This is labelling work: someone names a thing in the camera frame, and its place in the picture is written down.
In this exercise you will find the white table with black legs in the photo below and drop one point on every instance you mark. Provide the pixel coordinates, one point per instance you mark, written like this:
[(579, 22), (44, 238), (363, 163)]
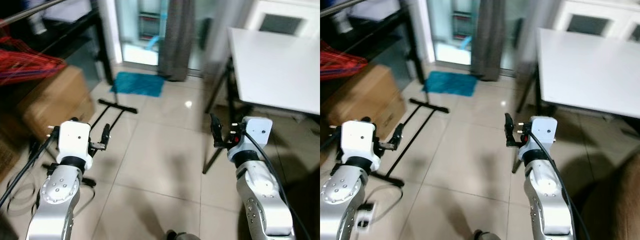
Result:
[(275, 70), (590, 70)]

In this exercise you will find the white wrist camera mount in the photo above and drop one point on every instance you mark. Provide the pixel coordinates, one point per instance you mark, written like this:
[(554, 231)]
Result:
[(74, 140), (357, 140), (542, 132), (255, 132)]

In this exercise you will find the silver metal rod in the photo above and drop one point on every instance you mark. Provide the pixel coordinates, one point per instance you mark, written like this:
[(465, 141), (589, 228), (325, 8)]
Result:
[(30, 12), (340, 5)]

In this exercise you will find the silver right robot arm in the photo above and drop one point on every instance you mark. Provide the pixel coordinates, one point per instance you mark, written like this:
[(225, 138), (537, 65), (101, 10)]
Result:
[(262, 200), (547, 200)]

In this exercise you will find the grey curtain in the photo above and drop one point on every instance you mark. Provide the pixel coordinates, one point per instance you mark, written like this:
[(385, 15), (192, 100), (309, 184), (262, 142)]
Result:
[(489, 40), (176, 40)]

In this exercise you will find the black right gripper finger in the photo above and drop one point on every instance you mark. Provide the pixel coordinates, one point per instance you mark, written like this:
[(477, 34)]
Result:
[(217, 131), (510, 130)]

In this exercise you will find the black metal floor stand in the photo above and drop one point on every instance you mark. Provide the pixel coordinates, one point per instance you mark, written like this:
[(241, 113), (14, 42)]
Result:
[(117, 106), (429, 106)]

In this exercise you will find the grey robot foot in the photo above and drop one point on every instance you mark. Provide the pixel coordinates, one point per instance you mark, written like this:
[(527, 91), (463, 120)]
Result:
[(182, 236), (489, 235)]

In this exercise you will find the white cabinet with dark panel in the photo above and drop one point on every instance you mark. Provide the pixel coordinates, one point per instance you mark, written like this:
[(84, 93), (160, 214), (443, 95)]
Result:
[(595, 20), (282, 20)]

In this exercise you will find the glass sliding door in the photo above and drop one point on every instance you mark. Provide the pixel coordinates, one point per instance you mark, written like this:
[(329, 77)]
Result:
[(452, 30), (142, 30)]

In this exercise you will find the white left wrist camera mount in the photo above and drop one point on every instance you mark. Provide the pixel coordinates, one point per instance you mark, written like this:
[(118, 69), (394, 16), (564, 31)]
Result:
[(74, 140), (357, 140)]

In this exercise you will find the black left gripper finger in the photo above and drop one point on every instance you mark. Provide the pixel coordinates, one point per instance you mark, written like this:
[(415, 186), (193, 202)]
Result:
[(106, 135), (398, 136)]

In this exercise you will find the brown cardboard box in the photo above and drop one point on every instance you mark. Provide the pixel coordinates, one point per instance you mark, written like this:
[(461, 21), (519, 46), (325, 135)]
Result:
[(55, 105), (372, 100)]

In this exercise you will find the blue floor mat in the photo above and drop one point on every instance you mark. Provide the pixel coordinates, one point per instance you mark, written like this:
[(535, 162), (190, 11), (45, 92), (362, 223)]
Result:
[(450, 83), (137, 84)]

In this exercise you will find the black shelf frame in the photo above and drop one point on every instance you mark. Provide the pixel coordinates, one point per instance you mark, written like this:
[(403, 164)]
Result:
[(104, 50), (417, 55)]

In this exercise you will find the brown round sofa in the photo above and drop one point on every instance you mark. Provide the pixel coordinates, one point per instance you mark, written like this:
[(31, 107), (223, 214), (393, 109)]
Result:
[(615, 200)]

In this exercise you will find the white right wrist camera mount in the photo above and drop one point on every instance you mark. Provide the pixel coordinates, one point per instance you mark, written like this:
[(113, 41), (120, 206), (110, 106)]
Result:
[(255, 132), (542, 132)]

